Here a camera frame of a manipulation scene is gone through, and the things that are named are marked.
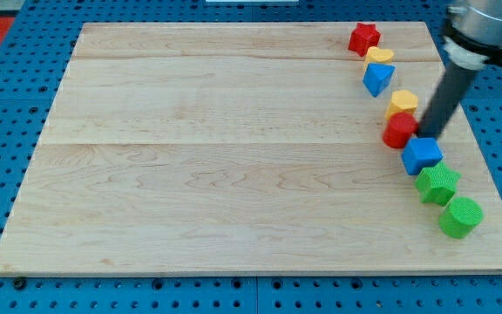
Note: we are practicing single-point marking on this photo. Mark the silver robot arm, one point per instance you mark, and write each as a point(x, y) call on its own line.
point(472, 33)

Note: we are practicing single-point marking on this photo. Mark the light wooden board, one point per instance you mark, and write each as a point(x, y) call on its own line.
point(238, 149)

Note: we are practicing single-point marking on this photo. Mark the blue triangle block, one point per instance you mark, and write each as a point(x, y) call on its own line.
point(377, 77)

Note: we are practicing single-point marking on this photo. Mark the red cylinder block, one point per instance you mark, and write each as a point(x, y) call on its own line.
point(399, 129)

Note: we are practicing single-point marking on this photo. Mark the yellow heart block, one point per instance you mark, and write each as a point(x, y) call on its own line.
point(378, 56)

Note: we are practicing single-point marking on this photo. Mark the yellow hexagon block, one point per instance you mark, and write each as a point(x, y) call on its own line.
point(401, 101)

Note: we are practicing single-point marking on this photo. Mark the red star block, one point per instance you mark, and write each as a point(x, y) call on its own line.
point(363, 37)

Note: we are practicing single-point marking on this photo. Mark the blue cube block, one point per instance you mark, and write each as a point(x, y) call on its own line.
point(420, 153)

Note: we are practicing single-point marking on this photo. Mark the green star block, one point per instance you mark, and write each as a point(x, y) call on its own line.
point(437, 184)

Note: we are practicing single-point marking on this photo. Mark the green cylinder block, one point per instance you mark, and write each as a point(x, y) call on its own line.
point(461, 216)

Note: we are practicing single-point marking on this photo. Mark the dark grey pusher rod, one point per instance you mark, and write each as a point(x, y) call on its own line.
point(450, 90)

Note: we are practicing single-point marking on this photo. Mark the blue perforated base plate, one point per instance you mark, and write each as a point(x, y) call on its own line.
point(33, 57)

